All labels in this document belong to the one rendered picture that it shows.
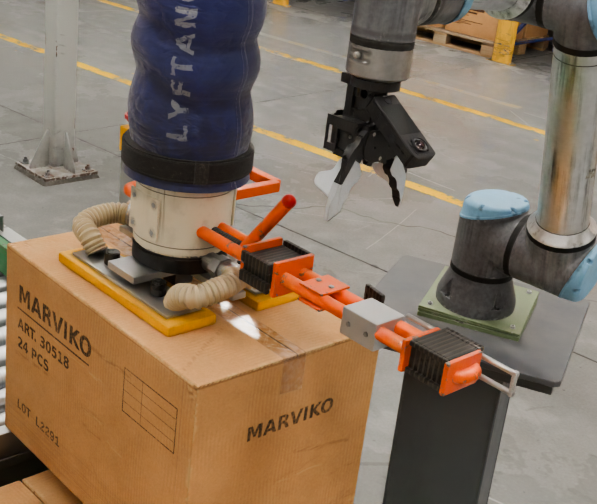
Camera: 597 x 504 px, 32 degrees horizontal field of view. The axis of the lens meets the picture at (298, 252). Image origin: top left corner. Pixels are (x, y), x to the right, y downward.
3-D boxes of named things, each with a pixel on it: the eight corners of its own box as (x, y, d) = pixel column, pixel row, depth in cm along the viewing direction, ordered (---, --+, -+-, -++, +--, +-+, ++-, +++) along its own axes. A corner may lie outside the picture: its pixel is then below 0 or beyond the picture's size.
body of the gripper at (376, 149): (357, 147, 157) (369, 67, 153) (399, 164, 151) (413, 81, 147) (320, 152, 152) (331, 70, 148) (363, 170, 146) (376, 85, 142)
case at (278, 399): (4, 425, 211) (6, 242, 196) (168, 375, 237) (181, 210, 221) (177, 598, 171) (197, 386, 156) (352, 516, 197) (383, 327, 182)
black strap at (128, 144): (95, 150, 181) (96, 128, 179) (201, 136, 196) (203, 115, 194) (172, 193, 166) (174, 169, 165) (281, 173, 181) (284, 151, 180)
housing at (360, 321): (337, 333, 156) (341, 306, 154) (368, 322, 160) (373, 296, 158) (371, 353, 151) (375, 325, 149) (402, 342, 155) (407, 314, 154)
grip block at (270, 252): (234, 279, 169) (238, 245, 167) (279, 267, 175) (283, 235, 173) (268, 299, 164) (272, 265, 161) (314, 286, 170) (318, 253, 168)
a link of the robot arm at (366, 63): (427, 50, 145) (379, 53, 139) (421, 85, 147) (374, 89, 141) (380, 36, 151) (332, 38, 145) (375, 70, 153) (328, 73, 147)
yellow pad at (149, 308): (57, 261, 191) (58, 236, 189) (104, 251, 198) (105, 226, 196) (167, 338, 169) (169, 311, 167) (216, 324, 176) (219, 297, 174)
